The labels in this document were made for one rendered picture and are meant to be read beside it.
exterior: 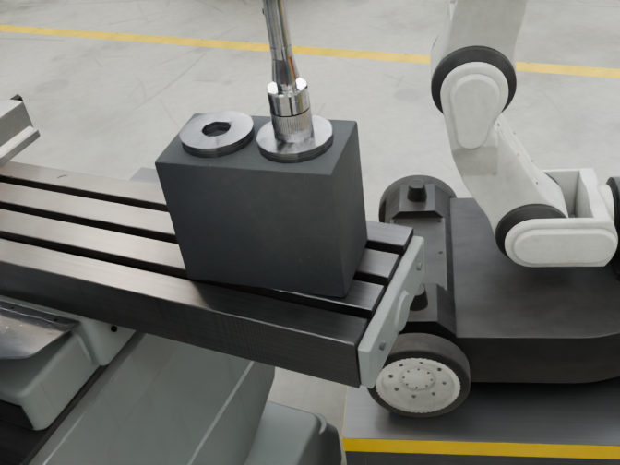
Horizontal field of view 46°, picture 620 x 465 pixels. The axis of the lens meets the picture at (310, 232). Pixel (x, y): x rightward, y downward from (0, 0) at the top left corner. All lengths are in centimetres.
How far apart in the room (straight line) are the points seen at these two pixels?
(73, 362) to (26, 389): 9
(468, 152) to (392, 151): 170
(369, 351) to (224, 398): 76
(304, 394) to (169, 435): 74
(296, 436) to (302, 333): 90
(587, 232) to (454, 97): 38
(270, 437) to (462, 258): 61
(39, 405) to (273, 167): 51
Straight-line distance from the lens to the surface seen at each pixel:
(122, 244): 109
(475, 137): 131
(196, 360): 145
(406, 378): 147
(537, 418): 155
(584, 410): 157
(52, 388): 114
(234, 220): 89
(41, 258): 113
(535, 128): 317
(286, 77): 81
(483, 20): 127
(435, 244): 161
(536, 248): 147
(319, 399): 209
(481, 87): 126
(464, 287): 154
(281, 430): 179
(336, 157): 83
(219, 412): 159
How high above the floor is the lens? 161
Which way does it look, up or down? 38 degrees down
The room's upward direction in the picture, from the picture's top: 9 degrees counter-clockwise
